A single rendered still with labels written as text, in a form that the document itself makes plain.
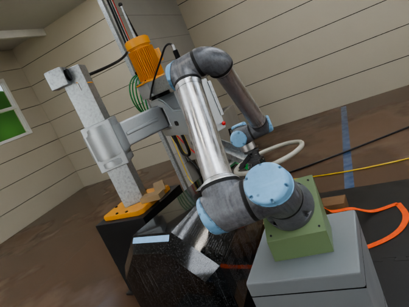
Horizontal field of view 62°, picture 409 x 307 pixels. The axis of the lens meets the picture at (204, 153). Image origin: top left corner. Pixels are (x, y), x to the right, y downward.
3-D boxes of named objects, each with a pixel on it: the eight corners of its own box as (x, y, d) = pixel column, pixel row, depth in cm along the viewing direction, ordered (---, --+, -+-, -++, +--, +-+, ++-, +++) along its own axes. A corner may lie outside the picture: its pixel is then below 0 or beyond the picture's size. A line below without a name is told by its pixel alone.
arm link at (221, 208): (249, 220, 109) (188, 41, 137) (201, 237, 114) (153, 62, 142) (262, 223, 122) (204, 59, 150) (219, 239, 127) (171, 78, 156)
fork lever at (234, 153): (190, 145, 294) (188, 139, 292) (208, 135, 302) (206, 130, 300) (240, 167, 239) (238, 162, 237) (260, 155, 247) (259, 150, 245)
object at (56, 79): (47, 94, 275) (38, 76, 271) (64, 89, 289) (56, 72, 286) (62, 85, 264) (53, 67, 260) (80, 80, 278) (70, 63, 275)
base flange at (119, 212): (103, 222, 307) (100, 217, 306) (135, 195, 347) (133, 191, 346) (142, 215, 281) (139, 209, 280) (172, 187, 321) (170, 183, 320)
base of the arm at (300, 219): (307, 176, 131) (300, 166, 123) (320, 223, 121) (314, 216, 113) (260, 189, 138) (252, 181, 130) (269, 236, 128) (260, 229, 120)
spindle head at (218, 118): (187, 142, 295) (165, 94, 285) (207, 131, 304) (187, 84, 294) (206, 142, 263) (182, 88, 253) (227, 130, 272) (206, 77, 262)
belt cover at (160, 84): (144, 103, 336) (137, 88, 332) (165, 94, 346) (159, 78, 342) (183, 89, 250) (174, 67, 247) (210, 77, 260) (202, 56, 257)
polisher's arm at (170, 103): (168, 146, 341) (148, 100, 330) (187, 136, 350) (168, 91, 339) (201, 146, 275) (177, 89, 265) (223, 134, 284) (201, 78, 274)
